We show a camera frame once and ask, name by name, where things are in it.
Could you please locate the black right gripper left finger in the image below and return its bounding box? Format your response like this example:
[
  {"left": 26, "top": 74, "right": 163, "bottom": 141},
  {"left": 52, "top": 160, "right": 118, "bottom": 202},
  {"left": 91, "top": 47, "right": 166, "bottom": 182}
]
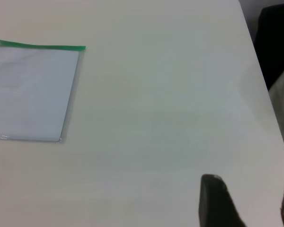
[{"left": 198, "top": 174, "right": 247, "bottom": 227}]

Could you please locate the clear plastic zipper bag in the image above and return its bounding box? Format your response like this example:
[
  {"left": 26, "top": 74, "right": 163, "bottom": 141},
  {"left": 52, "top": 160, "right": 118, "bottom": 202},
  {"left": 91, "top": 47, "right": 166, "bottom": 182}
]
[{"left": 0, "top": 37, "right": 87, "bottom": 144}]

